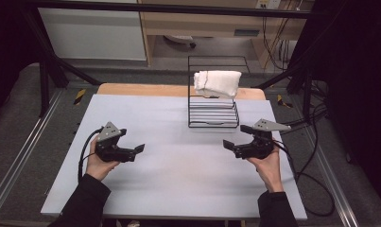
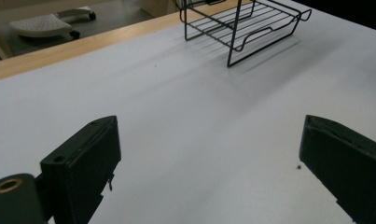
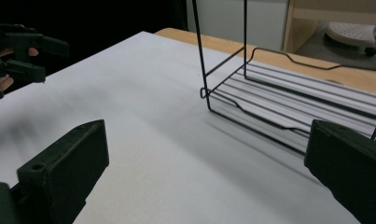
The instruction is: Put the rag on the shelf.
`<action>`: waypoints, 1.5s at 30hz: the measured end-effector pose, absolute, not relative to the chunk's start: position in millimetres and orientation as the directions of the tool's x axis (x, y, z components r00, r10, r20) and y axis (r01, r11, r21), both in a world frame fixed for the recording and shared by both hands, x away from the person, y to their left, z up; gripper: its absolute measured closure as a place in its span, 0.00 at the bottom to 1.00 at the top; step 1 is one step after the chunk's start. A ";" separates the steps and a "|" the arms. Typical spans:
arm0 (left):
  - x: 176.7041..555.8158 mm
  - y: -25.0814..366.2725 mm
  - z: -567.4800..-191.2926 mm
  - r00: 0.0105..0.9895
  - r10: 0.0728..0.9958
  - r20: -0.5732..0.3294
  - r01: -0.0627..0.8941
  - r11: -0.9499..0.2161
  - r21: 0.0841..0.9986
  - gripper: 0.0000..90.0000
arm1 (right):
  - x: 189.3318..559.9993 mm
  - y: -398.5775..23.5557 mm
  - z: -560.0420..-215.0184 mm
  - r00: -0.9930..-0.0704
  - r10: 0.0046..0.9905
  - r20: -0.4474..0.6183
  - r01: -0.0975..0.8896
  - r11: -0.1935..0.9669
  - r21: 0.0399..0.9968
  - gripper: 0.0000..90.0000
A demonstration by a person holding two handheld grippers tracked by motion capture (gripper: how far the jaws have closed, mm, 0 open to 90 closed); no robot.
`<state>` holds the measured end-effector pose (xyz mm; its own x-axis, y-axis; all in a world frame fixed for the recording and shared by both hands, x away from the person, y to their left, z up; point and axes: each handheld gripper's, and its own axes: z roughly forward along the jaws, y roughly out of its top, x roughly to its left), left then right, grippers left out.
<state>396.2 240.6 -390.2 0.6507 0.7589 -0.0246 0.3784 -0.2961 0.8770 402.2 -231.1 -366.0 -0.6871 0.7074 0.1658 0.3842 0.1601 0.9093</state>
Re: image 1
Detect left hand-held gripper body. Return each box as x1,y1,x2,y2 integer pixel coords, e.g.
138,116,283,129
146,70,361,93
94,121,137,164

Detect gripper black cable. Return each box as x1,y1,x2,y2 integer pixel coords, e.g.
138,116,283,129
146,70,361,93
77,127,105,183
272,139,336,218

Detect white wall socket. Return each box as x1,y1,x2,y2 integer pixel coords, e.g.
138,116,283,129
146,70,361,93
255,0,283,10

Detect person's left hand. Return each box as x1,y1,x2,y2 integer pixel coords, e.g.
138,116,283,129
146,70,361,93
85,136,121,183

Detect chair base with caster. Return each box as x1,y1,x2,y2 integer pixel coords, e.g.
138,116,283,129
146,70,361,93
163,34,198,49

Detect black metal frame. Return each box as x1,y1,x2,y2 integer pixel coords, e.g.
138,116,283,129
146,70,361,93
19,0,328,126

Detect black wire rack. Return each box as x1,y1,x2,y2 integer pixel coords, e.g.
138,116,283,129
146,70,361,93
187,55,251,130

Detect black floor cables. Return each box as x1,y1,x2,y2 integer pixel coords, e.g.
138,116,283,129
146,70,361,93
276,79,329,171

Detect white cabinet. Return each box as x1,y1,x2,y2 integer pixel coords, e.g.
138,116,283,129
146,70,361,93
37,0,147,61

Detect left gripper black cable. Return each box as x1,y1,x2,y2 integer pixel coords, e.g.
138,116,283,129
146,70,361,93
77,127,105,183

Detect wooden desk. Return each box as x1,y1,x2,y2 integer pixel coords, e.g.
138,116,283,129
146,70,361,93
137,0,316,68

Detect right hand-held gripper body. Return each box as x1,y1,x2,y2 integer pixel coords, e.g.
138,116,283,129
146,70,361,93
233,117,292,161

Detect white towel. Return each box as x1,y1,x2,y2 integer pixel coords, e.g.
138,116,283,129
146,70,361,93
193,69,243,99

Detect wooden table board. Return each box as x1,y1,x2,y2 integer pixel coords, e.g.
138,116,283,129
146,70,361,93
96,82,268,101

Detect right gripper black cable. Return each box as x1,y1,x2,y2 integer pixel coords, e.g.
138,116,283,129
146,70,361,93
272,139,336,218

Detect person's right hand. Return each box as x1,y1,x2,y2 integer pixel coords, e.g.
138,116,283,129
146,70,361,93
246,139,285,194

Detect aluminium floor rail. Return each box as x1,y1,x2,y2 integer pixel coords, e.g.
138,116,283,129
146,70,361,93
0,89,65,219
304,125,360,227

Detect bundle of hanging cables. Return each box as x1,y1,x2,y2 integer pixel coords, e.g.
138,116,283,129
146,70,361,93
261,0,305,72

